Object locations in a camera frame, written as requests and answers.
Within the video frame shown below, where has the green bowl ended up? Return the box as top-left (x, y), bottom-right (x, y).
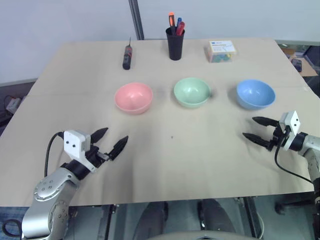
top-left (173, 77), bottom-right (211, 109)

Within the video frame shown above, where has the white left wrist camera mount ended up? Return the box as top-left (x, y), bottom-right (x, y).
top-left (63, 129), bottom-right (97, 173)

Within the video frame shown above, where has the black pen cup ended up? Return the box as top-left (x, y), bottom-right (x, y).
top-left (165, 26), bottom-right (186, 61)

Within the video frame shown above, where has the black red screwdriver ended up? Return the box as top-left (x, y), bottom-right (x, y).
top-left (122, 36), bottom-right (134, 71)

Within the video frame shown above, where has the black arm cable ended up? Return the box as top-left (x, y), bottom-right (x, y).
top-left (44, 132), bottom-right (65, 178)
top-left (274, 136), bottom-right (313, 183)

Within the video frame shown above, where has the red pen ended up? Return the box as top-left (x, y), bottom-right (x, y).
top-left (175, 21), bottom-right (186, 36)

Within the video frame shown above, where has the cardboard box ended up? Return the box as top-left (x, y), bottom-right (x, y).
top-left (281, 46), bottom-right (318, 77)

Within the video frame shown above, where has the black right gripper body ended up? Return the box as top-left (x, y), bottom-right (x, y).
top-left (266, 124), bottom-right (291, 152)

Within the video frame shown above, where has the clear box of pushpins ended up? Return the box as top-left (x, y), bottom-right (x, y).
top-left (206, 39), bottom-right (238, 64)

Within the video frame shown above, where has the white power strip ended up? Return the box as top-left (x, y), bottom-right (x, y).
top-left (6, 97), bottom-right (24, 112)

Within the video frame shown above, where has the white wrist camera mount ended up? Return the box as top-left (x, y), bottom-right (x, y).
top-left (278, 110), bottom-right (302, 151)
top-left (63, 129), bottom-right (97, 173)

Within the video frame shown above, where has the black phone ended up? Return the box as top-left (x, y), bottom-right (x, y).
top-left (291, 58), bottom-right (303, 72)

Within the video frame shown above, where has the blue bowl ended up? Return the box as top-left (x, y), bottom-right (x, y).
top-left (236, 79), bottom-right (276, 111)

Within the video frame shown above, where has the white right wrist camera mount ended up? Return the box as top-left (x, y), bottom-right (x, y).
top-left (278, 110), bottom-right (302, 151)

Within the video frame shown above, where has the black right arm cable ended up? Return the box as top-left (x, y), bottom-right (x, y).
top-left (274, 136), bottom-right (313, 183)

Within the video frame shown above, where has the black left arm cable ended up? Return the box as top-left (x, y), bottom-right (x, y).
top-left (44, 132), bottom-right (65, 178)

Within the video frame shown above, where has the orange-capped black marker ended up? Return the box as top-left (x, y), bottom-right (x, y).
top-left (168, 11), bottom-right (176, 35)

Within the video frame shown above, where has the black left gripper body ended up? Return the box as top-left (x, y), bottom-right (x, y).
top-left (84, 145), bottom-right (111, 170)

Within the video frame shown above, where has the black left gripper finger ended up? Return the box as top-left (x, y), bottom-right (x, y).
top-left (90, 127), bottom-right (109, 145)
top-left (107, 135), bottom-right (129, 161)

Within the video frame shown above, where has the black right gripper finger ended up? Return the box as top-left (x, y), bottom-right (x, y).
top-left (242, 132), bottom-right (272, 148)
top-left (251, 116), bottom-right (279, 128)

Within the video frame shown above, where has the grey vertical post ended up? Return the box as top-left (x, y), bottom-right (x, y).
top-left (128, 0), bottom-right (146, 41)

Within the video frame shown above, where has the pink bowl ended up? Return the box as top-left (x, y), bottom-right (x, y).
top-left (114, 82), bottom-right (154, 116)

